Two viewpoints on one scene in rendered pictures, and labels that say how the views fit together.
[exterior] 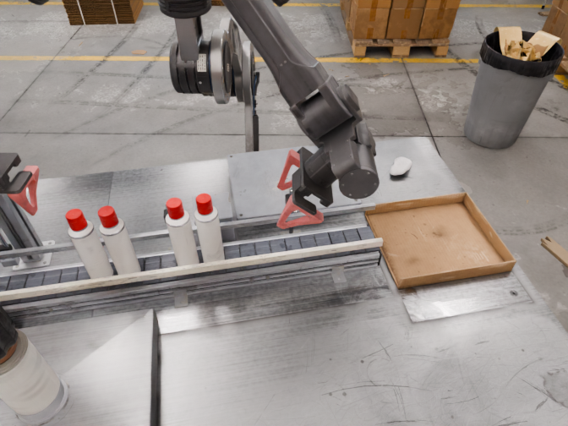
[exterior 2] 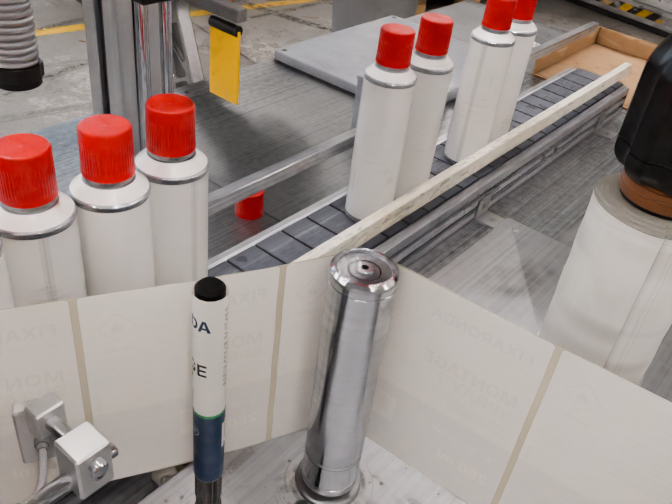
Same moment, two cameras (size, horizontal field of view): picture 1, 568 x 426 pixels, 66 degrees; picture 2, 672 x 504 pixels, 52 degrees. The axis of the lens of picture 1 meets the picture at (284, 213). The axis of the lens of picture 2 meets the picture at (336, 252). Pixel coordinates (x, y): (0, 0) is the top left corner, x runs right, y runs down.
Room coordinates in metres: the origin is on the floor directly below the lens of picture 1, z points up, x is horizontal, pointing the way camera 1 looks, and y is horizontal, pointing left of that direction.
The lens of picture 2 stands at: (0.19, 0.90, 1.29)
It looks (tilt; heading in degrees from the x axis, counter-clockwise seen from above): 36 degrees down; 316
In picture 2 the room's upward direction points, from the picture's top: 8 degrees clockwise
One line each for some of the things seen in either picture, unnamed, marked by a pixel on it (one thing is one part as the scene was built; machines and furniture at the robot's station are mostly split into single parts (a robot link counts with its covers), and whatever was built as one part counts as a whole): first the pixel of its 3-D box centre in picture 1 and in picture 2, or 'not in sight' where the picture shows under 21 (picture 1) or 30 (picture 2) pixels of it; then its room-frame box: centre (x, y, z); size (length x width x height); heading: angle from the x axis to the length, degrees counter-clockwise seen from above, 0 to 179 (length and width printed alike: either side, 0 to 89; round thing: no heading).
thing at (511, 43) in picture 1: (522, 61); not in sight; (2.55, -1.45, 0.50); 0.42 x 0.41 x 0.28; 89
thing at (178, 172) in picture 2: not in sight; (173, 228); (0.58, 0.69, 0.98); 0.05 x 0.05 x 0.20
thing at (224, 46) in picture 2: not in sight; (224, 60); (0.61, 0.63, 1.09); 0.03 x 0.01 x 0.06; 11
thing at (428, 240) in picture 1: (434, 236); (629, 70); (0.79, -0.40, 0.85); 0.30 x 0.26 x 0.04; 101
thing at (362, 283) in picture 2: not in sight; (344, 387); (0.39, 0.68, 0.97); 0.05 x 0.05 x 0.19
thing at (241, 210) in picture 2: not in sight; (249, 200); (0.76, 0.49, 0.85); 0.03 x 0.03 x 0.03
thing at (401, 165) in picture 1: (400, 166); not in sight; (1.09, -0.36, 0.85); 0.08 x 0.07 x 0.04; 108
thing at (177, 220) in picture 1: (182, 235); (481, 83); (0.67, 0.23, 0.98); 0.05 x 0.05 x 0.20
